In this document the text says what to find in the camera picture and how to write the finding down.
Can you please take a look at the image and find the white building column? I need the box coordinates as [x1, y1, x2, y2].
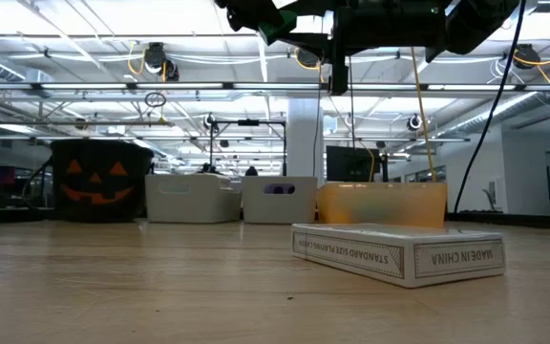
[286, 98, 325, 179]

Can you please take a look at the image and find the black monitor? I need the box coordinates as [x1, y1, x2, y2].
[325, 145, 383, 184]

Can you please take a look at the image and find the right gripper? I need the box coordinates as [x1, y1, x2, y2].
[274, 0, 449, 97]

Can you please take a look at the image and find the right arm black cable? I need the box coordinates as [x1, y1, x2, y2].
[453, 0, 528, 214]

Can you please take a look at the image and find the green two-stud brick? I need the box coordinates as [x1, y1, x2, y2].
[258, 9, 300, 47]

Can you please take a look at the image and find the black pumpkin face bucket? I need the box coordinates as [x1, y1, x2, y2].
[49, 139, 156, 225]

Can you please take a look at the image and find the black hanging cable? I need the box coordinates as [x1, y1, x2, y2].
[348, 54, 357, 150]
[310, 59, 325, 177]

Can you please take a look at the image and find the orange plastic bin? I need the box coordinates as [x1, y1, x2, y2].
[316, 181, 449, 229]

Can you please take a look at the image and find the grey plastic bin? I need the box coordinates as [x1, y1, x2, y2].
[242, 175, 318, 225]
[144, 172, 243, 225]

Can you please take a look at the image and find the grey white card deck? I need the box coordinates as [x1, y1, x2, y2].
[289, 223, 506, 290]

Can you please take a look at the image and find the black background rig frame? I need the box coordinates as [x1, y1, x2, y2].
[209, 119, 287, 177]

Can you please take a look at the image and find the yellow hanging cable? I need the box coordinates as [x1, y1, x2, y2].
[409, 46, 438, 184]

